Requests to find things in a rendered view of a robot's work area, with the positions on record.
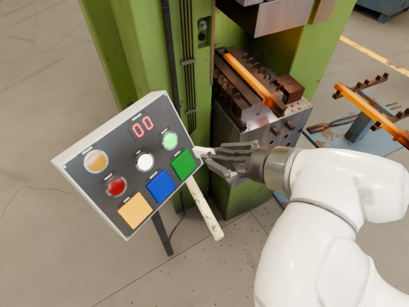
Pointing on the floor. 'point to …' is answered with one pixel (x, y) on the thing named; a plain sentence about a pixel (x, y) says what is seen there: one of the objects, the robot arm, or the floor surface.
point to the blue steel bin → (385, 7)
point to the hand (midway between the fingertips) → (204, 153)
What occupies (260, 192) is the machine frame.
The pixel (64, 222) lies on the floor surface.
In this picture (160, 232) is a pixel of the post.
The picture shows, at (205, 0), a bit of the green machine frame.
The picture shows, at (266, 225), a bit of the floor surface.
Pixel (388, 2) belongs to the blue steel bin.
